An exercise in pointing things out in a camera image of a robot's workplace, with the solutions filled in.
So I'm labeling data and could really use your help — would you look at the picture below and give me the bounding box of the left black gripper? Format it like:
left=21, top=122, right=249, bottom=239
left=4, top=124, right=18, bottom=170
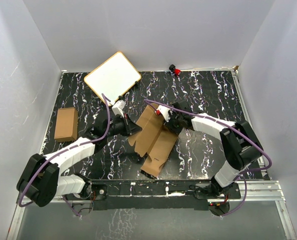
left=104, top=113, right=142, bottom=139

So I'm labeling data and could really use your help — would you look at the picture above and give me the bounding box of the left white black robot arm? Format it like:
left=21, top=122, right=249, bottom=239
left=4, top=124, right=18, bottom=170
left=16, top=114, right=142, bottom=207

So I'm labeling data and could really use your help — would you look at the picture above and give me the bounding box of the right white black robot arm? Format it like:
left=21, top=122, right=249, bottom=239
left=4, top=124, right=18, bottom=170
left=156, top=102, right=263, bottom=199

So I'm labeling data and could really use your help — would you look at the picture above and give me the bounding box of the folded brown cardboard box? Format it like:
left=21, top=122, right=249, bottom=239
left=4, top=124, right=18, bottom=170
left=54, top=107, right=78, bottom=143

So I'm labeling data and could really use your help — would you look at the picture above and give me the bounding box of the red and black knob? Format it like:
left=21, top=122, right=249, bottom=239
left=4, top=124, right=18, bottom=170
left=169, top=64, right=182, bottom=77

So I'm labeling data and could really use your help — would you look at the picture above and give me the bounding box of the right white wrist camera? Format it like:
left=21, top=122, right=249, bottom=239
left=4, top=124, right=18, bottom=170
left=155, top=105, right=173, bottom=123

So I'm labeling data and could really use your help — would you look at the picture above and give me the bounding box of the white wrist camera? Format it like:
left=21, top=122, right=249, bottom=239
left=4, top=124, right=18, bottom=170
left=111, top=100, right=126, bottom=118
left=155, top=105, right=173, bottom=123

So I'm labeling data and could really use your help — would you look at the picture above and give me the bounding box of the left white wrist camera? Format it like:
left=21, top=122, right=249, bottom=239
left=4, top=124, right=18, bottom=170
left=111, top=100, right=126, bottom=118

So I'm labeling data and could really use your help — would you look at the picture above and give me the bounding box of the white board with wooden frame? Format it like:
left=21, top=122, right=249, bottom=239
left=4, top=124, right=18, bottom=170
left=84, top=51, right=142, bottom=106

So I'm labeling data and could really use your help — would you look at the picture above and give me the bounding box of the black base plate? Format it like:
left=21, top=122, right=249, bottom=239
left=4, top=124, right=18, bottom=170
left=67, top=179, right=241, bottom=211

